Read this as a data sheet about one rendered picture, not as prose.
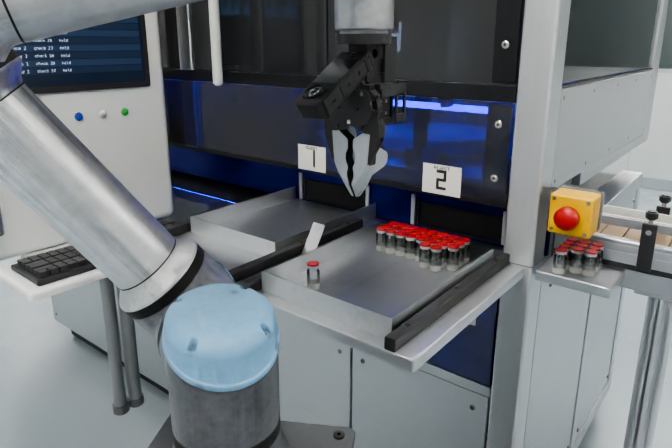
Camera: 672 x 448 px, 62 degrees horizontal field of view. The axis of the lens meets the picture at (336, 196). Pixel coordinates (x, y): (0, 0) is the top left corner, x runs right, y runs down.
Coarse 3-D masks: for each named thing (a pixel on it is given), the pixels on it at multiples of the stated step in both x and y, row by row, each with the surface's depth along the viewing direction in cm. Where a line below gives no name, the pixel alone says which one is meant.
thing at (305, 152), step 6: (300, 144) 132; (300, 150) 132; (306, 150) 131; (312, 150) 130; (318, 150) 129; (324, 150) 128; (300, 156) 133; (306, 156) 131; (312, 156) 130; (318, 156) 129; (324, 156) 128; (300, 162) 133; (306, 162) 132; (312, 162) 131; (318, 162) 130; (324, 162) 128; (300, 168) 134; (306, 168) 132; (312, 168) 131; (318, 168) 130; (324, 168) 129
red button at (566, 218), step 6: (558, 210) 94; (564, 210) 93; (570, 210) 93; (576, 210) 94; (558, 216) 94; (564, 216) 93; (570, 216) 93; (576, 216) 93; (558, 222) 94; (564, 222) 93; (570, 222) 93; (576, 222) 93; (564, 228) 94; (570, 228) 93
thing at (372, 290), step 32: (320, 256) 104; (352, 256) 108; (384, 256) 108; (480, 256) 99; (288, 288) 89; (320, 288) 94; (352, 288) 94; (384, 288) 94; (416, 288) 94; (448, 288) 90; (352, 320) 82; (384, 320) 78
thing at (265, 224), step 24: (288, 192) 145; (192, 216) 122; (216, 216) 127; (240, 216) 133; (264, 216) 133; (288, 216) 133; (312, 216) 133; (336, 216) 133; (360, 216) 128; (240, 240) 112; (264, 240) 108; (288, 240) 109
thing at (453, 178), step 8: (424, 168) 112; (432, 168) 111; (440, 168) 110; (448, 168) 109; (456, 168) 108; (424, 176) 112; (432, 176) 111; (440, 176) 110; (448, 176) 109; (456, 176) 108; (424, 184) 113; (432, 184) 112; (440, 184) 111; (448, 184) 109; (456, 184) 108; (432, 192) 112; (440, 192) 111; (448, 192) 110; (456, 192) 109
